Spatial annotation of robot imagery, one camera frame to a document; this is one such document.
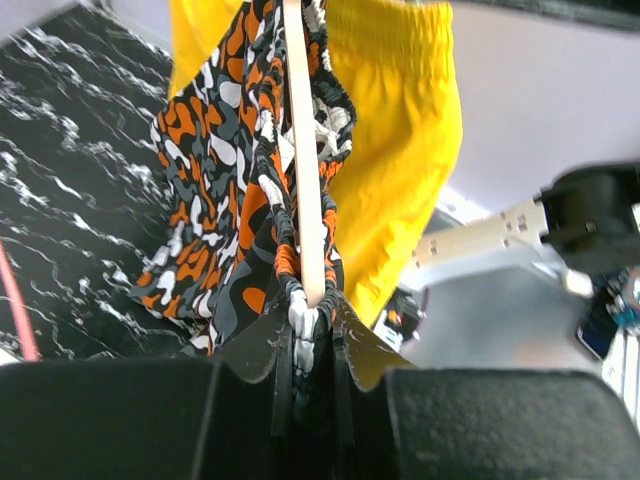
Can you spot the orange camouflage shorts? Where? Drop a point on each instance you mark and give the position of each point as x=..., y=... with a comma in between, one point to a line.
x=226, y=145

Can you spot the wooden hanger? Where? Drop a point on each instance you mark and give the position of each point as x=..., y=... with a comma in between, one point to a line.
x=306, y=160

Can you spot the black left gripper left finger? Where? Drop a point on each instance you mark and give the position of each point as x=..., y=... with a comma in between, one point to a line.
x=222, y=417

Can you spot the black marble mat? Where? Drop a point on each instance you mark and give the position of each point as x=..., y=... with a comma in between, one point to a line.
x=84, y=199

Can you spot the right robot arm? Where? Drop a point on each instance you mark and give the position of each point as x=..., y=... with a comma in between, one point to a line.
x=583, y=226

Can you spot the pink wire hanger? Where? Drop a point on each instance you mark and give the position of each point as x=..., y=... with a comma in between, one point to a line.
x=21, y=320

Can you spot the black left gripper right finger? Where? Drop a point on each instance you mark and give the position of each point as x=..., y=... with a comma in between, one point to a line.
x=396, y=421

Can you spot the yellow shorts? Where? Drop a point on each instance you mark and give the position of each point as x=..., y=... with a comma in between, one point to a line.
x=388, y=121

